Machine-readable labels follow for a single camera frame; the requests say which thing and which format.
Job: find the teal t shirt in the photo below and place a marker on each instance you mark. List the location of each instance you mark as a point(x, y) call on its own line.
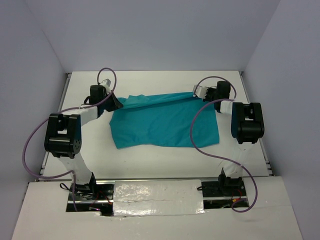
point(165, 120)

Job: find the silver taped panel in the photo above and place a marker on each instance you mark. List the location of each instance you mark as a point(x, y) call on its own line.
point(157, 198)

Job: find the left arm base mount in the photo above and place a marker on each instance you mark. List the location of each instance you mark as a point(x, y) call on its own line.
point(100, 201)

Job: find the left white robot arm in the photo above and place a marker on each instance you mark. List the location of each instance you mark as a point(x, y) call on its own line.
point(63, 137)

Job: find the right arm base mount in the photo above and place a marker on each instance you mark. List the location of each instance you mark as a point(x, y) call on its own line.
point(223, 192)

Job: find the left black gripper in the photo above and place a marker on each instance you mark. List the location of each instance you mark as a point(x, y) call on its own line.
point(116, 104)

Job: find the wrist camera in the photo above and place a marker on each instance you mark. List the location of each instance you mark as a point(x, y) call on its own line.
point(198, 88)
point(106, 83)

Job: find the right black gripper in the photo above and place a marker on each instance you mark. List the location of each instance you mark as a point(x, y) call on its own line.
point(209, 90)

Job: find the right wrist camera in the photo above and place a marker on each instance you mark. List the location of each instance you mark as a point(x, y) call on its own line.
point(198, 88)

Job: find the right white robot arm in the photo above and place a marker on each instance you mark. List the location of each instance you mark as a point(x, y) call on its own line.
point(246, 128)

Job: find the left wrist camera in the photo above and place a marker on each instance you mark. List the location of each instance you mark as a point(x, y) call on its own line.
point(106, 83)

